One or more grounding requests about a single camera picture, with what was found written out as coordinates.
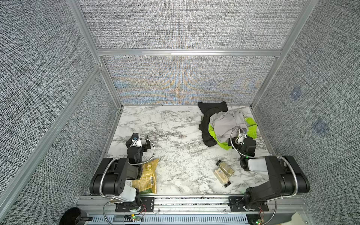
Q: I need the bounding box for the neon green cloth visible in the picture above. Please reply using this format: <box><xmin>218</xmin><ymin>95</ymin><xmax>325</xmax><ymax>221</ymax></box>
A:
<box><xmin>208</xmin><ymin>112</ymin><xmax>257</xmax><ymax>150</ymax></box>

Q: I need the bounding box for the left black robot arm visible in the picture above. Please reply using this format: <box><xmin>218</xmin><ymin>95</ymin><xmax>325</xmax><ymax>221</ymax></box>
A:
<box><xmin>89</xmin><ymin>133</ymin><xmax>156</xmax><ymax>206</ymax></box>

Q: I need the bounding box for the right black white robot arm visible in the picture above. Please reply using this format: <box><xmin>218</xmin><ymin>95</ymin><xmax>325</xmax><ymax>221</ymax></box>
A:
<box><xmin>229</xmin><ymin>137</ymin><xmax>310</xmax><ymax>211</ymax></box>

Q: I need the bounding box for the grey cloth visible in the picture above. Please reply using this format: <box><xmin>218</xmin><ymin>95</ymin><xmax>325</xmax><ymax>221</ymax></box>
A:
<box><xmin>210</xmin><ymin>110</ymin><xmax>249</xmax><ymax>143</ymax></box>

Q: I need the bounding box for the black cloth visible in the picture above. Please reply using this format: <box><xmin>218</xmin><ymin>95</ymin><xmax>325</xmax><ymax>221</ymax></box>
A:
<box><xmin>197</xmin><ymin>101</ymin><xmax>229</xmax><ymax>148</ymax></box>

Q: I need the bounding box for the yellow snack bag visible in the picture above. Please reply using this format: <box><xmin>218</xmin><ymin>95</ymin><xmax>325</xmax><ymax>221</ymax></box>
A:
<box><xmin>132</xmin><ymin>158</ymin><xmax>159</xmax><ymax>194</ymax></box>

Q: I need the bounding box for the beige bottle lower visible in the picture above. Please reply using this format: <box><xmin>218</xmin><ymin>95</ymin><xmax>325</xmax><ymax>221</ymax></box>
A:
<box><xmin>213</xmin><ymin>167</ymin><xmax>231</xmax><ymax>188</ymax></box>

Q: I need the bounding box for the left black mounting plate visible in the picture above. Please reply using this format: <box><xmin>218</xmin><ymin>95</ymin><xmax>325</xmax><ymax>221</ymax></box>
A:
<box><xmin>115</xmin><ymin>197</ymin><xmax>155</xmax><ymax>213</ymax></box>

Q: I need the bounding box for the black mounting plate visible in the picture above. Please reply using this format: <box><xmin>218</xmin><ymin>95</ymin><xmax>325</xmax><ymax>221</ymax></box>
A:
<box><xmin>115</xmin><ymin>197</ymin><xmax>155</xmax><ymax>213</ymax></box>
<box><xmin>228</xmin><ymin>196</ymin><xmax>269</xmax><ymax>212</ymax></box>

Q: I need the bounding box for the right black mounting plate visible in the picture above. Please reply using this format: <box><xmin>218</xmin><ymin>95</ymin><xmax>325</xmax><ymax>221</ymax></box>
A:
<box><xmin>228</xmin><ymin>196</ymin><xmax>269</xmax><ymax>212</ymax></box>

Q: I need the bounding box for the black round object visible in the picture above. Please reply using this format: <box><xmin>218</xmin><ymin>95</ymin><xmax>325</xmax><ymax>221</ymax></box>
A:
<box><xmin>59</xmin><ymin>207</ymin><xmax>93</xmax><ymax>225</ymax></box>

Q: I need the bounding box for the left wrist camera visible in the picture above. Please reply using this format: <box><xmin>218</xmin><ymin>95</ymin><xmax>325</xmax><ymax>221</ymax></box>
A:
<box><xmin>131</xmin><ymin>137</ymin><xmax>142</xmax><ymax>148</ymax></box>

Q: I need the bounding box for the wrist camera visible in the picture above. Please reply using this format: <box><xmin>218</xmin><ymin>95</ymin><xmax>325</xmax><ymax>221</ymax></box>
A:
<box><xmin>235</xmin><ymin>128</ymin><xmax>246</xmax><ymax>145</ymax></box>
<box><xmin>131</xmin><ymin>137</ymin><xmax>142</xmax><ymax>148</ymax></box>

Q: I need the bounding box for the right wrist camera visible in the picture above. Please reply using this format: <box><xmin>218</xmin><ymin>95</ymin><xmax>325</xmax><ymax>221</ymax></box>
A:
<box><xmin>235</xmin><ymin>128</ymin><xmax>246</xmax><ymax>145</ymax></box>

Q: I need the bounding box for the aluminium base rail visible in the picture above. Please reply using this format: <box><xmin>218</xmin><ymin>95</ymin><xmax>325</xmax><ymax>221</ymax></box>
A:
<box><xmin>77</xmin><ymin>193</ymin><xmax>310</xmax><ymax>217</ymax></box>

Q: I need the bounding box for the white slotted cable duct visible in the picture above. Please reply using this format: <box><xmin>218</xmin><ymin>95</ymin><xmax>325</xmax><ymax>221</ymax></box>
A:
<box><xmin>88</xmin><ymin>214</ymin><xmax>250</xmax><ymax>225</ymax></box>

